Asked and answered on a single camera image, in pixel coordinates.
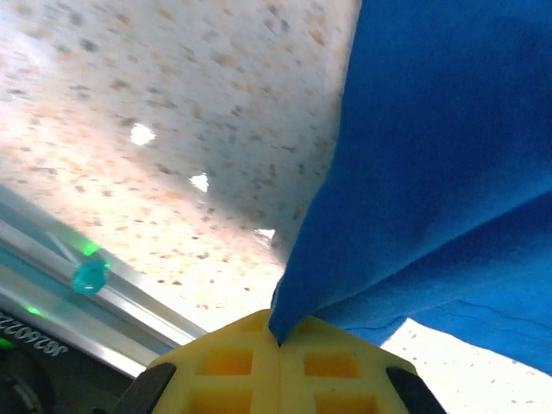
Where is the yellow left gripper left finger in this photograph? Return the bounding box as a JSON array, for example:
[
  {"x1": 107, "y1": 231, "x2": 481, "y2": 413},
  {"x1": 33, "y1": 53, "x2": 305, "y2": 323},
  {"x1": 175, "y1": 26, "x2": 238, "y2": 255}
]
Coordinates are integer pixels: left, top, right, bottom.
[{"x1": 111, "y1": 310, "x2": 282, "y2": 414}]

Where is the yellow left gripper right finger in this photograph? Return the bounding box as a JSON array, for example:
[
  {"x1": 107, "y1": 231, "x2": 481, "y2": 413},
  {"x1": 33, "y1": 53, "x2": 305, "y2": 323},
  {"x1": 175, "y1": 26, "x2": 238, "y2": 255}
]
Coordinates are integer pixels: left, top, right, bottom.
[{"x1": 279, "y1": 315, "x2": 446, "y2": 414}]

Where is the blue printed t-shirt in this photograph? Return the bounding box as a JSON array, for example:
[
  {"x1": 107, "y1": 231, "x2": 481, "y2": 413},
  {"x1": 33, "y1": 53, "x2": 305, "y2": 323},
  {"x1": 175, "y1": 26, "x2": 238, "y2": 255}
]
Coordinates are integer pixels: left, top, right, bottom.
[{"x1": 270, "y1": 0, "x2": 552, "y2": 376}]

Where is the small teal cap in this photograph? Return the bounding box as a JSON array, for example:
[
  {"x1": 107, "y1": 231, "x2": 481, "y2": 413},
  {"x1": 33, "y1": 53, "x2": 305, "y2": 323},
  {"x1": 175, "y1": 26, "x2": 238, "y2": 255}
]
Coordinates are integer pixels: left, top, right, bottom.
[{"x1": 71, "y1": 256, "x2": 110, "y2": 297}]

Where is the aluminium profile rail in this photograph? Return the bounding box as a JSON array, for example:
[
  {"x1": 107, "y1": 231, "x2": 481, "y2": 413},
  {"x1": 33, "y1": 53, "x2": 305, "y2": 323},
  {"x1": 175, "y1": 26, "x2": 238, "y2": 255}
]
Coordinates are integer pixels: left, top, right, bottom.
[{"x1": 0, "y1": 185, "x2": 208, "y2": 376}]

